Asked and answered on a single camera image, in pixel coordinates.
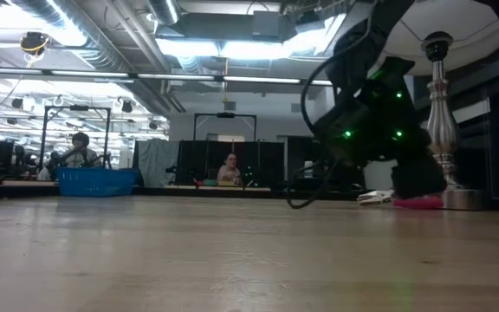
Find black partition screen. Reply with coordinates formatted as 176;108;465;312
175;140;286;187

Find black round ceiling device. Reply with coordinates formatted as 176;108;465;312
19;31;51;55

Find blue plastic basket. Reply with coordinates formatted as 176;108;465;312
55;167;138;198

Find silver table lamp white shade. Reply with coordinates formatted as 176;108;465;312
377;0;499;211

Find silver ceiling duct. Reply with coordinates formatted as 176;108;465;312
147;0;181;26

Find long strip light bar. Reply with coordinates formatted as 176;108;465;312
0;65;335;88

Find black cabinet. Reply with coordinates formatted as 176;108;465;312
284;135;366;192

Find grey hanging cloth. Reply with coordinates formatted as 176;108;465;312
133;138;181;188

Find person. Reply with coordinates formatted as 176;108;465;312
216;152;243;184
56;131;104;170

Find pink-handled pliers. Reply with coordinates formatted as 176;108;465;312
357;189;445;211

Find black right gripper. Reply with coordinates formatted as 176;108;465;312
311;55;448;200

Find black metal rig frame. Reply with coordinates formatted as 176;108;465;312
38;105;112;174
193;112;258;142

